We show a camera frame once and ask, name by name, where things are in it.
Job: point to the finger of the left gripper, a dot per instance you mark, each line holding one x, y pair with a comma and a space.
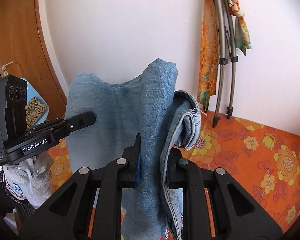
52, 125
74, 123

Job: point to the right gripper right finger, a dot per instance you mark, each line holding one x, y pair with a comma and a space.
215, 205

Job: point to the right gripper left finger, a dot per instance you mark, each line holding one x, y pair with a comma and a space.
88, 204

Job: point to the blue denim pants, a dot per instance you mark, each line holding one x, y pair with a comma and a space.
149, 106

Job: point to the left forearm dark sleeve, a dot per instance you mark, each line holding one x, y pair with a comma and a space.
8, 203

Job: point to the left gloved hand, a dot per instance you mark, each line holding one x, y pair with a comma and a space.
30, 180

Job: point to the leopard print cushion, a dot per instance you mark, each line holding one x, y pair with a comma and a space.
35, 109

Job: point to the orange floral bedspread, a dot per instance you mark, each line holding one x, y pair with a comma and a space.
263, 159

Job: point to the wooden door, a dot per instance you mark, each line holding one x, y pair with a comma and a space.
23, 52

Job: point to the orange patterned scarf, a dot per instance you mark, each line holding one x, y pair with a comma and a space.
208, 60

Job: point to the silver tripod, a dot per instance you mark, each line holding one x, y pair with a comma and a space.
227, 54

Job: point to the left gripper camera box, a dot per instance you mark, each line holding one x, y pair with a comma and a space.
13, 99

